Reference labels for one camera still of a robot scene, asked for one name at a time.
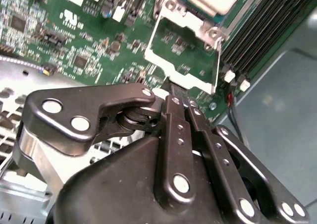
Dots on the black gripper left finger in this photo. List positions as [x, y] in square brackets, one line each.
[62, 125]

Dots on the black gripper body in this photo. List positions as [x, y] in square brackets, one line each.
[111, 184]

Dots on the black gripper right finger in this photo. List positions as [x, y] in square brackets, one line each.
[223, 174]

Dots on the silver socket cover frame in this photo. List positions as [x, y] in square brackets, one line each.
[156, 59]

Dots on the silver CPU locking lever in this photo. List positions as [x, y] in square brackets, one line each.
[158, 8]

